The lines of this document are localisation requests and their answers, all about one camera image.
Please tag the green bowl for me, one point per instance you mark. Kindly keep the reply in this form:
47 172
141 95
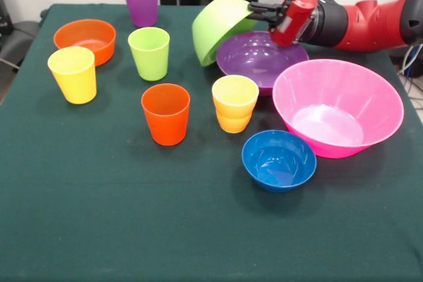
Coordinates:
215 21

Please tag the purple bowl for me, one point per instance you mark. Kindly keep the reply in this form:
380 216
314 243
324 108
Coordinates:
257 60

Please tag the tall yellow cup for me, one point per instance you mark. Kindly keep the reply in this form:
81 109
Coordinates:
76 87

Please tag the dark green tablecloth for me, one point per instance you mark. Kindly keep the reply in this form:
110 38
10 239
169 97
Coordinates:
99 212

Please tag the orange cup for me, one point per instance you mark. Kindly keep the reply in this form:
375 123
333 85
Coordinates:
167 123

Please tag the pink bowl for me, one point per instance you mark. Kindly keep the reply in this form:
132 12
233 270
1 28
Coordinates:
337 87

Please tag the yellow ribbed cup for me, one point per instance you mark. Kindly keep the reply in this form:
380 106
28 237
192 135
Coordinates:
234 120

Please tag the purple cup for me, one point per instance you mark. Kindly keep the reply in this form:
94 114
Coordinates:
142 8

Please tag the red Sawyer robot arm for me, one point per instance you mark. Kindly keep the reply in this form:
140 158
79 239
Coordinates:
367 21

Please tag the blue bowl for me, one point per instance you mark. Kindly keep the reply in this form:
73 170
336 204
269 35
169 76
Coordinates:
297 176

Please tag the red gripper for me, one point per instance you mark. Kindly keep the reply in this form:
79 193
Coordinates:
294 18

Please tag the green cup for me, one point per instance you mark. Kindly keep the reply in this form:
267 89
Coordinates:
150 60

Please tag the orange bowl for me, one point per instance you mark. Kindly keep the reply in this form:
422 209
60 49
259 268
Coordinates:
82 31

